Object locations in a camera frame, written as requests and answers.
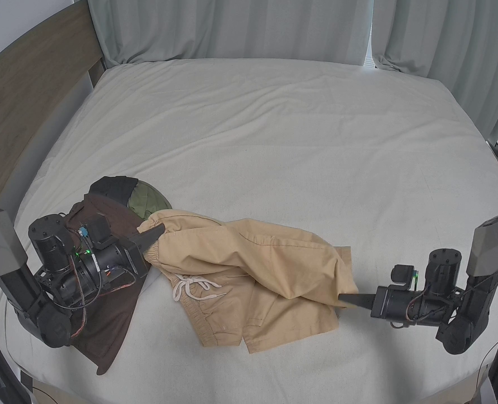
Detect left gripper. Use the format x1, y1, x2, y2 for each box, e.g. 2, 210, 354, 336
81, 236, 150, 293

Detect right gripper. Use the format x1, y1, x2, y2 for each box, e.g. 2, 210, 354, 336
370, 286, 421, 326

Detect tan shorts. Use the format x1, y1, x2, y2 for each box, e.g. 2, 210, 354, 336
136, 210, 360, 354

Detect bed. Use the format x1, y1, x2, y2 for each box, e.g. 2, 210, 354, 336
0, 0, 498, 404

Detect brown shorts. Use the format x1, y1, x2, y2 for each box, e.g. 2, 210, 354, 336
55, 194, 149, 376

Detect green garment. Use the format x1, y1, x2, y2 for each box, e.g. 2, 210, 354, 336
127, 180, 173, 222

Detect black garment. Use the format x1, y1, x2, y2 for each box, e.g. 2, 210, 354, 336
90, 176, 139, 207

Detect window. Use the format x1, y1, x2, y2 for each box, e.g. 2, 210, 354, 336
364, 15, 375, 69

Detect pale green curtain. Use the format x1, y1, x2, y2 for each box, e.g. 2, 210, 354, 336
83, 0, 378, 70
371, 0, 498, 145

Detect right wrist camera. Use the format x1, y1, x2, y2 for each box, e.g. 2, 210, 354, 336
390, 264, 418, 295

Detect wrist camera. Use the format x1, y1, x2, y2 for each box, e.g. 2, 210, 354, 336
88, 218, 113, 249
390, 264, 418, 295

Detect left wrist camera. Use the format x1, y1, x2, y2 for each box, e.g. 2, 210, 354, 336
88, 218, 113, 249

